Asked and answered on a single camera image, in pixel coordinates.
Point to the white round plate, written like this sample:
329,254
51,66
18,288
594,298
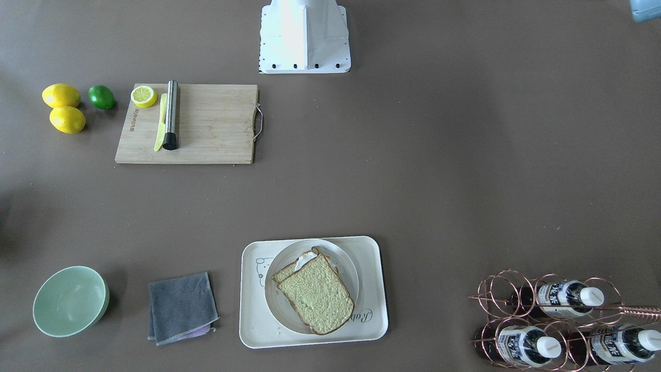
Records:
339,259

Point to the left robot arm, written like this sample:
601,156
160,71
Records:
644,10

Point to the cream rabbit serving tray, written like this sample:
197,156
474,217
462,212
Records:
259,329

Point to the fake fried egg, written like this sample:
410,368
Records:
304,258

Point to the bamboo cutting board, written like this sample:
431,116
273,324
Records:
216,123

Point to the steel muddler black tip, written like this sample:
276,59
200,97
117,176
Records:
170,141

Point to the yellow plastic knife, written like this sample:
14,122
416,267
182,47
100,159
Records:
160,130

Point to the grey folded cloth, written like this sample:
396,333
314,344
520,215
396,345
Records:
181,308

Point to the half lemon slice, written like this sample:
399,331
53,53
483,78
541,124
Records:
143,96

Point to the green lime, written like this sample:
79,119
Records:
101,97

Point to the tea bottle front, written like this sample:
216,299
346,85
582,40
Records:
516,346

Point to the tea bottle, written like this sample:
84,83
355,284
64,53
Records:
614,346
568,299
516,346

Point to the yellow lemon lower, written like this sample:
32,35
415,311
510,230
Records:
67,119

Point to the yellow lemon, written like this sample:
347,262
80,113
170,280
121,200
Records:
67,119
60,95

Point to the mint green bowl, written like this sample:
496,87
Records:
70,301

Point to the yellow lemon upper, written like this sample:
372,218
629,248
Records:
60,95

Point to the tea bottle back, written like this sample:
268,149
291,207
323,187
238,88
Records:
614,346

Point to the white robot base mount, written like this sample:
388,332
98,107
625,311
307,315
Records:
304,37

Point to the copper wire bottle rack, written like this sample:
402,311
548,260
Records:
556,323

